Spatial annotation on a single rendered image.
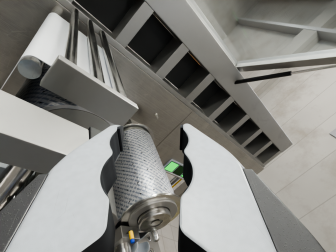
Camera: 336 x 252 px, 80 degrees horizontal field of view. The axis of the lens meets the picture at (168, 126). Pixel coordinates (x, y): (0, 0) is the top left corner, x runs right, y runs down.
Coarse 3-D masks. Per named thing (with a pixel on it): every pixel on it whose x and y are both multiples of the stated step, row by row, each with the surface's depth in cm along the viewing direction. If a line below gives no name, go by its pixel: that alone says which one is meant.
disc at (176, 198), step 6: (144, 198) 42; (150, 198) 42; (156, 198) 43; (162, 198) 44; (168, 198) 44; (174, 198) 45; (132, 204) 42; (138, 204) 42; (126, 210) 42; (132, 210) 43; (126, 216) 43; (174, 216) 50; (120, 222) 44; (126, 222) 45
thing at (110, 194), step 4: (112, 188) 47; (108, 192) 44; (112, 192) 46; (108, 196) 43; (112, 196) 45; (112, 200) 43; (112, 204) 42; (112, 208) 42; (112, 212) 41; (116, 216) 42; (116, 220) 43
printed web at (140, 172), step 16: (32, 80) 33; (16, 96) 40; (32, 96) 27; (48, 96) 26; (128, 144) 56; (144, 144) 56; (128, 160) 52; (144, 160) 51; (160, 160) 56; (128, 176) 48; (144, 176) 47; (160, 176) 48; (128, 192) 46; (144, 192) 44; (160, 192) 44
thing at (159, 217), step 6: (150, 210) 43; (156, 210) 43; (162, 210) 44; (168, 210) 46; (144, 216) 43; (150, 216) 42; (156, 216) 43; (162, 216) 44; (168, 216) 45; (138, 222) 44; (144, 222) 43; (150, 222) 45; (156, 222) 45; (162, 222) 46; (168, 222) 47; (144, 228) 45; (150, 228) 46; (156, 228) 47
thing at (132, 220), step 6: (144, 204) 42; (150, 204) 42; (156, 204) 43; (162, 204) 44; (168, 204) 45; (174, 204) 46; (138, 210) 42; (144, 210) 43; (174, 210) 47; (132, 216) 43; (138, 216) 44; (132, 222) 44; (138, 228) 47
